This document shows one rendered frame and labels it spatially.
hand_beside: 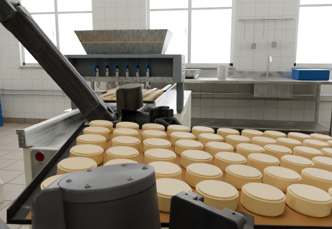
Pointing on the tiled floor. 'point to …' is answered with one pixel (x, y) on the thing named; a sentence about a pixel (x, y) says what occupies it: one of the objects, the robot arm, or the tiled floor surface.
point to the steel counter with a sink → (278, 76)
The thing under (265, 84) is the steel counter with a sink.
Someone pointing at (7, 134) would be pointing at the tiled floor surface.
